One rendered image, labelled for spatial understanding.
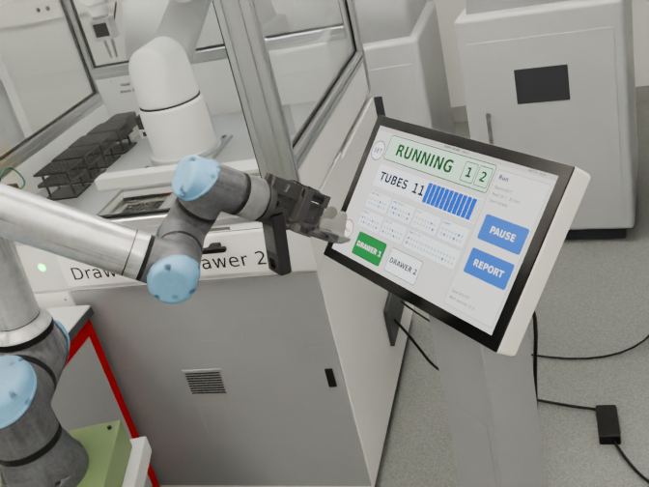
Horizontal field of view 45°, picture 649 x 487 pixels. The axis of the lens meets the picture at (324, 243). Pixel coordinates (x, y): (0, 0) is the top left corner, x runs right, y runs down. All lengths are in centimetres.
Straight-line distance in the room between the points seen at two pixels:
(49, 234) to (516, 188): 73
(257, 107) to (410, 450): 125
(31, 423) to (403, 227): 73
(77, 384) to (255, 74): 95
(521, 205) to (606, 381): 150
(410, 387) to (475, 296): 150
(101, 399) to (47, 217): 112
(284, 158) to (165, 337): 66
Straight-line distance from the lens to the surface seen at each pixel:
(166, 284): 121
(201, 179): 127
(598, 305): 309
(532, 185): 130
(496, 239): 131
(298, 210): 138
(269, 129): 179
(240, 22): 174
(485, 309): 129
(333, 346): 205
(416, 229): 144
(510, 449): 170
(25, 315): 148
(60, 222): 122
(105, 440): 157
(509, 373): 160
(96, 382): 225
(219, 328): 212
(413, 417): 266
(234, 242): 193
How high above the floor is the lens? 171
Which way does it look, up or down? 26 degrees down
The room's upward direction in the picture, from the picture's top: 14 degrees counter-clockwise
